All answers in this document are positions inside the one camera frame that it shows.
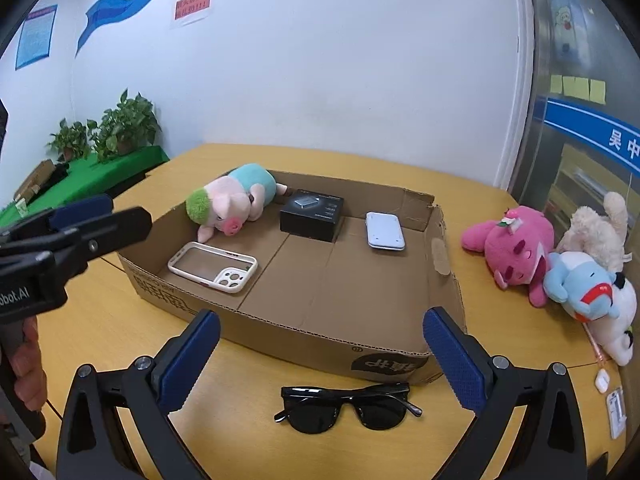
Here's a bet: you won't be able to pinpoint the white clear phone case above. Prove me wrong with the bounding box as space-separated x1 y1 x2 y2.
167 242 258 295

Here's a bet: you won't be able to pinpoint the pink pig plush toy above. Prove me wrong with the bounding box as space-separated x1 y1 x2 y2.
184 164 288 244

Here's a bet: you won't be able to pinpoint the black sunglasses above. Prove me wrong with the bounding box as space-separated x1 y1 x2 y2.
272 381 424 435

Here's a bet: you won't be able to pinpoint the black charger box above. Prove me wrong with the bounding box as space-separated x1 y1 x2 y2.
280 190 344 242

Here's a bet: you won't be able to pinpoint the white power bank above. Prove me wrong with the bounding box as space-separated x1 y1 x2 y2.
366 211 406 252

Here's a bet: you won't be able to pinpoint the person's left hand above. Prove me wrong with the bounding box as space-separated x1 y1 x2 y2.
9 316 48 412

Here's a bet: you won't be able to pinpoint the cardboard boxes on side table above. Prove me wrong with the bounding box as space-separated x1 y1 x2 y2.
13 159 70 204

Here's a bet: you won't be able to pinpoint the green covered side table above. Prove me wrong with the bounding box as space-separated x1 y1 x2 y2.
26 145 169 214

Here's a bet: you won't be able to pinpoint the white rectangular card tag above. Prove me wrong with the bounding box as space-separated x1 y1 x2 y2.
605 387 627 440

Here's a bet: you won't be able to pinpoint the small potted green plant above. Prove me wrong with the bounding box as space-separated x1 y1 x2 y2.
47 118 90 162

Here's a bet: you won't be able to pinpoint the white earbuds case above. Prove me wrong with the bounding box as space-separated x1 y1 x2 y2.
594 368 611 394

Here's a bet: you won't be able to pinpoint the large potted green plant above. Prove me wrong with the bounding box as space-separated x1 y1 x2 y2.
86 89 162 162

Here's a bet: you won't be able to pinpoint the white dog plush toy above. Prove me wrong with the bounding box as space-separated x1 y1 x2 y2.
584 272 637 366

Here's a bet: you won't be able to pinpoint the pink bear plush toy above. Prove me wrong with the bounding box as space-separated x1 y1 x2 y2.
461 206 554 308

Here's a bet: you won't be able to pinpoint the beige teddy plush toy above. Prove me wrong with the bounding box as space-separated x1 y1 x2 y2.
556 192 632 272

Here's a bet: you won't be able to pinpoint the brown cardboard tray box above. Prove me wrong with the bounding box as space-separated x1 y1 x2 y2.
119 171 465 384

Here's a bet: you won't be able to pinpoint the yellow sticky notes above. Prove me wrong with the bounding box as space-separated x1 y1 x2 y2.
550 74 606 105

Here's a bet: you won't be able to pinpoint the blue framed wall poster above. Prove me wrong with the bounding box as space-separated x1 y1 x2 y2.
15 4 58 70

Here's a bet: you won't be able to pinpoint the red wall notice sign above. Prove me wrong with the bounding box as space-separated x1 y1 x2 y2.
170 0 213 28

